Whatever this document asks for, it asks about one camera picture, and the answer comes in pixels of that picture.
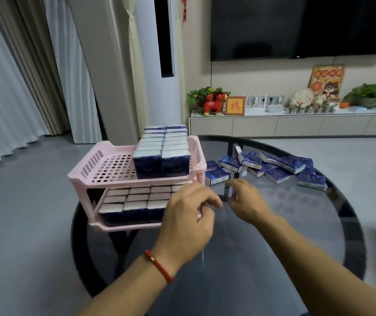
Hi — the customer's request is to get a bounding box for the person's left hand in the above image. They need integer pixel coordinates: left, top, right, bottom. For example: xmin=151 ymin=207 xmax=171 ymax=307
xmin=153 ymin=182 xmax=224 ymax=275

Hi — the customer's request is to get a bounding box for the person's right hand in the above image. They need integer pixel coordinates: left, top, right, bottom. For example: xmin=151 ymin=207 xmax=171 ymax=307
xmin=225 ymin=178 xmax=274 ymax=226

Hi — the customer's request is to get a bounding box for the person's right forearm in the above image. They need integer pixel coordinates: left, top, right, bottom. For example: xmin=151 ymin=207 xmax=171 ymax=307
xmin=257 ymin=210 xmax=376 ymax=316

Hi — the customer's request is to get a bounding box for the person's left forearm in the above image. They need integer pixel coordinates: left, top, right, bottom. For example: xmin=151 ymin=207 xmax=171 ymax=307
xmin=78 ymin=251 xmax=178 ymax=316

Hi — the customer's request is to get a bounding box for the loose pile of tissue packets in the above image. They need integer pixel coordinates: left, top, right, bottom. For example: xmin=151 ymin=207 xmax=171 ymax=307
xmin=205 ymin=145 xmax=328 ymax=191

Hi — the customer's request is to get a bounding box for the flat layer of tissue packets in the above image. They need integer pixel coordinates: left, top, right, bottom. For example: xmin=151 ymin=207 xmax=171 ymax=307
xmin=98 ymin=184 xmax=188 ymax=226

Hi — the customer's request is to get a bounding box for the double row of tissue packets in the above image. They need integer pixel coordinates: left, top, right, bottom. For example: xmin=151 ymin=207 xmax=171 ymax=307
xmin=132 ymin=124 xmax=191 ymax=180

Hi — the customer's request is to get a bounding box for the long grey television cabinet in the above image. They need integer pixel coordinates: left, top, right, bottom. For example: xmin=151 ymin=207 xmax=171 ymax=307
xmin=189 ymin=107 xmax=376 ymax=137

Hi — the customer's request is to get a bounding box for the gold framed picture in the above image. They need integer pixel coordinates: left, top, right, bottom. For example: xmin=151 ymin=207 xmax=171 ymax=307
xmin=225 ymin=96 xmax=246 ymax=116

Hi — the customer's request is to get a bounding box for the red horse figurine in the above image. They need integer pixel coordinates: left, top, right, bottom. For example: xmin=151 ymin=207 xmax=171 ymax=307
xmin=204 ymin=93 xmax=227 ymax=117

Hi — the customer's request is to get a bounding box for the white router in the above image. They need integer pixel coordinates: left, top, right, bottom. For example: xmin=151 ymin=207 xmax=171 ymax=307
xmin=264 ymin=95 xmax=284 ymax=113

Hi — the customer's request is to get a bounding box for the pink two-tier plastic rack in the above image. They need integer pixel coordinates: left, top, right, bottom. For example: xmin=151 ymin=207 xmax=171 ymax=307
xmin=68 ymin=135 xmax=207 ymax=232

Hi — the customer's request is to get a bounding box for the small green potted plant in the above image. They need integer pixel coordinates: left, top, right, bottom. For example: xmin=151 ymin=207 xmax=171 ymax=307
xmin=187 ymin=87 xmax=231 ymax=110

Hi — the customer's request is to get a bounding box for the row of small figurines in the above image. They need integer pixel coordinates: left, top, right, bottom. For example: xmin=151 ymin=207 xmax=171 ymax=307
xmin=287 ymin=103 xmax=336 ymax=114

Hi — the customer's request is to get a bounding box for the white decorative plate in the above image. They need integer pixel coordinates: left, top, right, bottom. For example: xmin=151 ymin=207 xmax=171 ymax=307
xmin=290 ymin=88 xmax=315 ymax=108

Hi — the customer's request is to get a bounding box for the orange cartoon poster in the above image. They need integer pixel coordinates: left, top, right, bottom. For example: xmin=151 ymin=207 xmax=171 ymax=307
xmin=308 ymin=65 xmax=346 ymax=99

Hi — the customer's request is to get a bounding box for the white standing air conditioner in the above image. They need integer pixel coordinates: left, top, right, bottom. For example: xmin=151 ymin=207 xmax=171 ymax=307
xmin=135 ymin=0 xmax=183 ymax=129

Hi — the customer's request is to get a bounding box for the cream tied curtain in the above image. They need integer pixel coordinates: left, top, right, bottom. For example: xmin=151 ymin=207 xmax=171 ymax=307
xmin=122 ymin=0 xmax=150 ymax=129

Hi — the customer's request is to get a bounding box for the large green potted plant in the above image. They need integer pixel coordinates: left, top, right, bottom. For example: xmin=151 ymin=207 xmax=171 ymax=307
xmin=343 ymin=81 xmax=376 ymax=109

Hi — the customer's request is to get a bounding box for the white thick curtain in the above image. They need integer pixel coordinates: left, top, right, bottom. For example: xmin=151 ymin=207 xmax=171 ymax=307
xmin=41 ymin=0 xmax=103 ymax=144

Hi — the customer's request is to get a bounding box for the beige pleated curtain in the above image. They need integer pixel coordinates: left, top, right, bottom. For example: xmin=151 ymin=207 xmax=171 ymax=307
xmin=0 ymin=0 xmax=71 ymax=135

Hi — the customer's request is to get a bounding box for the white sheer curtain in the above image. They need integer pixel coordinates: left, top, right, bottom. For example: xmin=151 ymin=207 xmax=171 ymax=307
xmin=0 ymin=0 xmax=50 ymax=168

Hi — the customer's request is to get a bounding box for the red string bracelet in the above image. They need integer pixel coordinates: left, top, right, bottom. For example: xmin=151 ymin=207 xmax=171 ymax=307
xmin=143 ymin=249 xmax=175 ymax=283

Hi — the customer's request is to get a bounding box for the black wall television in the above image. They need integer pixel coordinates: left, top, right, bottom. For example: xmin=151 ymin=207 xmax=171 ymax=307
xmin=210 ymin=0 xmax=376 ymax=62

